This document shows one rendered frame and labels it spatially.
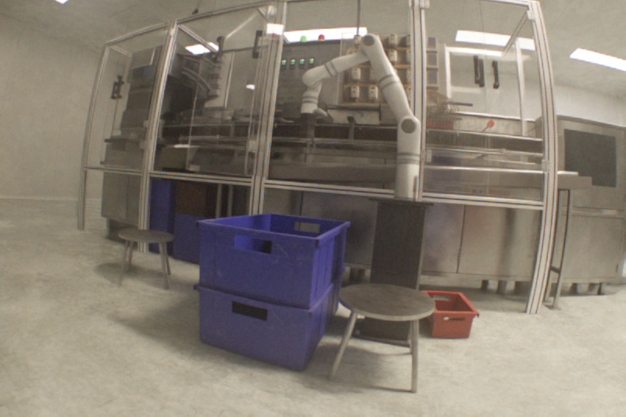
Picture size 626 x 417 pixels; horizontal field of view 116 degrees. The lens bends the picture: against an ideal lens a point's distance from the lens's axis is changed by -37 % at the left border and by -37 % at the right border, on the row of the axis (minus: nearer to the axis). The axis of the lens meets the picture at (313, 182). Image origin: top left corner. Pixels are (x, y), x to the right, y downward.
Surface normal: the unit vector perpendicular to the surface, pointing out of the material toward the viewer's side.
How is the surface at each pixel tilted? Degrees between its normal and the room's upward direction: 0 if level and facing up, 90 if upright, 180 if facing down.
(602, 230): 90
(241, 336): 90
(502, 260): 90
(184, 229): 90
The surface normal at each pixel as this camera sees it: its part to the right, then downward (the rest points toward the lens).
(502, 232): -0.29, -0.05
